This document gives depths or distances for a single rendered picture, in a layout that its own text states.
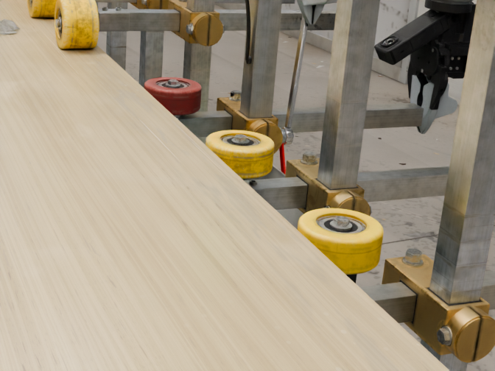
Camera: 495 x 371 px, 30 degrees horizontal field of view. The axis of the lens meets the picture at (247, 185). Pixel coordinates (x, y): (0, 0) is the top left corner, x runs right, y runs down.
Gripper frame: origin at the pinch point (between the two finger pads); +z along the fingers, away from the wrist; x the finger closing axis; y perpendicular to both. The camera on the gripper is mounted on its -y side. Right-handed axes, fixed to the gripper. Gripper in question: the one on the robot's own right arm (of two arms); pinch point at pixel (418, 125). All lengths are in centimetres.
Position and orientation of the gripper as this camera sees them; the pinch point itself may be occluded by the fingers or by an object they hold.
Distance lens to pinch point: 150.5
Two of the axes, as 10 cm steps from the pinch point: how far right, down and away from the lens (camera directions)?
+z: -0.8, 9.3, 3.5
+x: -3.8, -3.5, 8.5
